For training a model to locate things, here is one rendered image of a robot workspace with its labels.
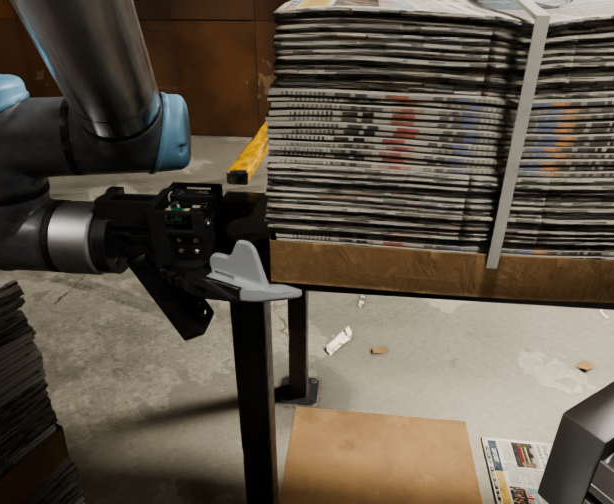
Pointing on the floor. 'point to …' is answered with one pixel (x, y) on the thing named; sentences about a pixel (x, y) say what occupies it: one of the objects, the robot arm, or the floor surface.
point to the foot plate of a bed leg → (299, 395)
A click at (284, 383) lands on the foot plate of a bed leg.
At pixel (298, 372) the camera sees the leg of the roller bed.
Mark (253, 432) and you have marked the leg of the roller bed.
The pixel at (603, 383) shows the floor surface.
